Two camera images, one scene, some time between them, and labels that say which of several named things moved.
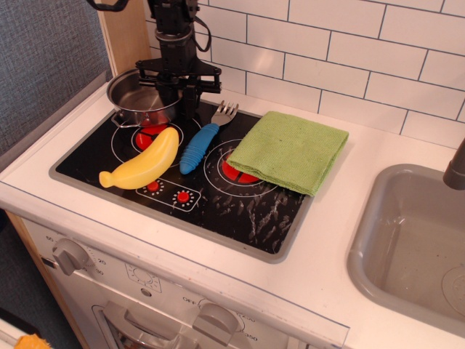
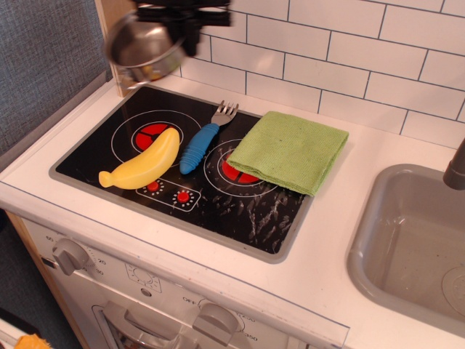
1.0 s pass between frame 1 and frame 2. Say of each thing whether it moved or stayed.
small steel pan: moved
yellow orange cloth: stayed
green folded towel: stayed
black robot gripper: moved
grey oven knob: stayed
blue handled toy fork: stayed
